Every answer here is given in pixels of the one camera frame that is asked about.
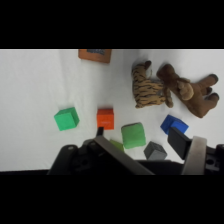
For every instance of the orange wooden framed board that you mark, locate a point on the orange wooden framed board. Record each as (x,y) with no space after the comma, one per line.
(95,55)

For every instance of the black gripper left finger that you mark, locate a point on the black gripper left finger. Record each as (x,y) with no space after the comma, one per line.
(111,150)

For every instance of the bright green cube block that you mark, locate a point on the bright green cube block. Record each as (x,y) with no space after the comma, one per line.
(66,119)

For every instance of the blue block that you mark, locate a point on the blue block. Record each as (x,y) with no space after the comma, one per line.
(173,125)

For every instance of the dark grey block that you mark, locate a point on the dark grey block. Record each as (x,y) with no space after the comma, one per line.
(155,151)

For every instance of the brown moose plush toy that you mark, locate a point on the brown moose plush toy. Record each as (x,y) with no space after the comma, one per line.
(191,88)

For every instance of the light green foam block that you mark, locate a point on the light green foam block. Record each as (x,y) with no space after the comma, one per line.
(133,135)

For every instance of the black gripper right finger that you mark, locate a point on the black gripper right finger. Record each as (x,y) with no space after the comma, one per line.
(190,150)

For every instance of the striped tiger plush toy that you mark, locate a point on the striped tiger plush toy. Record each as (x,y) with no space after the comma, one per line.
(148,88)

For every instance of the small olive green block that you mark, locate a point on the small olive green block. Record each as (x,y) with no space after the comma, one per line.
(117,145)

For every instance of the red cube block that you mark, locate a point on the red cube block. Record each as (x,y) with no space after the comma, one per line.
(105,118)

